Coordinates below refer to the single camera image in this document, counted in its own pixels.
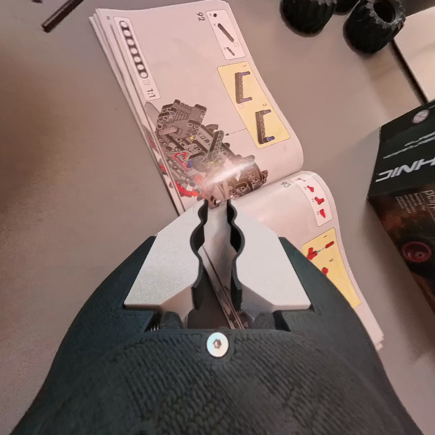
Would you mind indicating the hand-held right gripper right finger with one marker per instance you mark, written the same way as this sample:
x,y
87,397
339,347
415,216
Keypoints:
x,y
272,272

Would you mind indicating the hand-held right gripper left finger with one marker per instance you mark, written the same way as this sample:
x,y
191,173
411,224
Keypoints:
x,y
159,272

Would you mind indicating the white tray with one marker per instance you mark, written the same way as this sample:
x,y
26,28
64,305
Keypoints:
x,y
190,85

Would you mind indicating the black toy set box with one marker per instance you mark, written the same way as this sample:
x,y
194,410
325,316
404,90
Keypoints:
x,y
407,190

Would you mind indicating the black rubber toy tire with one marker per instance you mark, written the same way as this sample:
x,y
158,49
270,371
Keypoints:
x,y
370,27
306,17

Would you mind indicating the white flat board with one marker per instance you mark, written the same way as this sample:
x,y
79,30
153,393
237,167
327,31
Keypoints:
x,y
419,57

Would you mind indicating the long black axle rod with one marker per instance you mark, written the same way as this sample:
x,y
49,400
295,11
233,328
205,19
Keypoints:
x,y
63,17

